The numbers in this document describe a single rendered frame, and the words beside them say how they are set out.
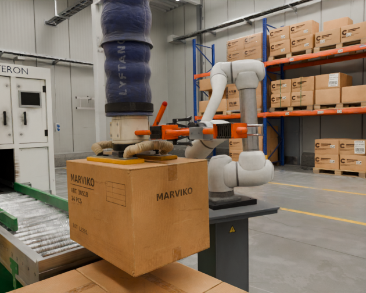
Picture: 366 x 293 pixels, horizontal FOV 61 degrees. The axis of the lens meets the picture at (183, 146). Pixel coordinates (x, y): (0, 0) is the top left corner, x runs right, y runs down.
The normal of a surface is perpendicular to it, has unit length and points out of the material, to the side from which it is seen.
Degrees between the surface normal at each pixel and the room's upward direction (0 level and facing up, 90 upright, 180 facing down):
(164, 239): 89
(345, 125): 90
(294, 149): 90
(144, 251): 89
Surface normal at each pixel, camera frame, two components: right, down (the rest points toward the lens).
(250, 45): -0.72, 0.06
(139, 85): 0.48, -0.24
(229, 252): 0.41, 0.04
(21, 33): 0.69, 0.03
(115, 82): -0.31, -0.22
